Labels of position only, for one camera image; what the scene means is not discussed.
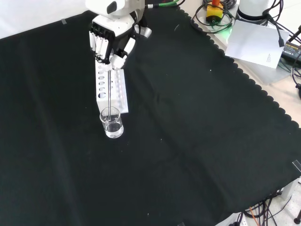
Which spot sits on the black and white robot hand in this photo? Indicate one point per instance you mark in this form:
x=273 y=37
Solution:
x=120 y=28

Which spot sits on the glass rod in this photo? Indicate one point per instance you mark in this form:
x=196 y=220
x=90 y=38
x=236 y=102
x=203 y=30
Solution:
x=109 y=94

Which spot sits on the white test tube rack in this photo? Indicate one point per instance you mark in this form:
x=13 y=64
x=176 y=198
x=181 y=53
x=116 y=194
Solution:
x=117 y=99

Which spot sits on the clear glass beaker with liquid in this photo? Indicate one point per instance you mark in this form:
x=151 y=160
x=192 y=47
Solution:
x=113 y=128

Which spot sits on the grey tape piece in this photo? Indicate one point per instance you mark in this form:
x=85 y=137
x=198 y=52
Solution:
x=296 y=165
x=64 y=21
x=181 y=223

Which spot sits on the yellow stop button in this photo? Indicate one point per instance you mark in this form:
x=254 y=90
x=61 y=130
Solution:
x=214 y=11

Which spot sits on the black scalloped cloth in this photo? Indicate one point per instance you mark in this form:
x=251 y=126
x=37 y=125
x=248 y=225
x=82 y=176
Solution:
x=178 y=131

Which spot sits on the white paper sheet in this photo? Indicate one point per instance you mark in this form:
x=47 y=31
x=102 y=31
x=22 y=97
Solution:
x=254 y=42

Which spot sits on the pale board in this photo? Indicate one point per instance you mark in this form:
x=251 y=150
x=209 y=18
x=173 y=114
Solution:
x=265 y=74

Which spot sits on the black power adapter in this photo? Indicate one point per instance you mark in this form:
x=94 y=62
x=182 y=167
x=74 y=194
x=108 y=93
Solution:
x=291 y=50

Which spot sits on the white power strip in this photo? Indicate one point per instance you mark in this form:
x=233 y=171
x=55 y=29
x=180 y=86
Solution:
x=240 y=220

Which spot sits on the white box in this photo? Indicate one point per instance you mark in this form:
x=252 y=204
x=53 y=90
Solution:
x=288 y=190

